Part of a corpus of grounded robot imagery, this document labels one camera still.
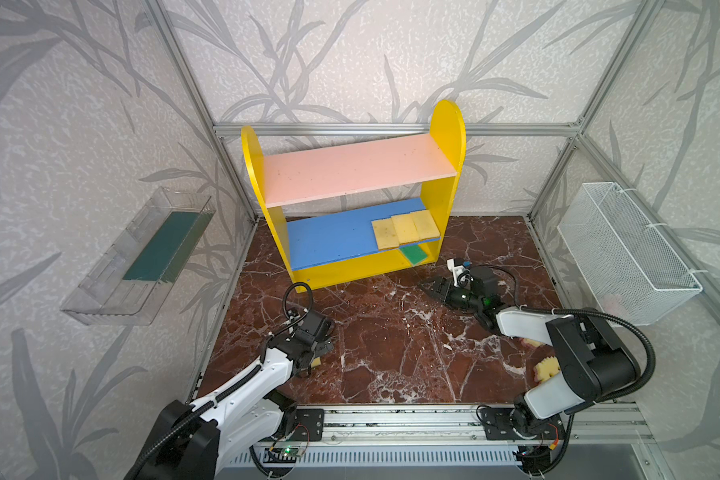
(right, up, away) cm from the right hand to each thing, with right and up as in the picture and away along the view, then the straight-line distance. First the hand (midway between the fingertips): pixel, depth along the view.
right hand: (425, 280), depth 89 cm
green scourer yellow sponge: (-1, +7, +16) cm, 18 cm away
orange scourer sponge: (-5, +16, +7) cm, 18 cm away
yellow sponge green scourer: (-31, -22, -7) cm, 39 cm away
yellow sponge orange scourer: (+1, +17, +7) cm, 18 cm away
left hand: (-32, -16, -2) cm, 36 cm away
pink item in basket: (+43, -4, -17) cm, 47 cm away
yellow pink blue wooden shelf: (-28, +10, +2) cm, 29 cm away
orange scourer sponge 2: (-12, +14, +5) cm, 19 cm away
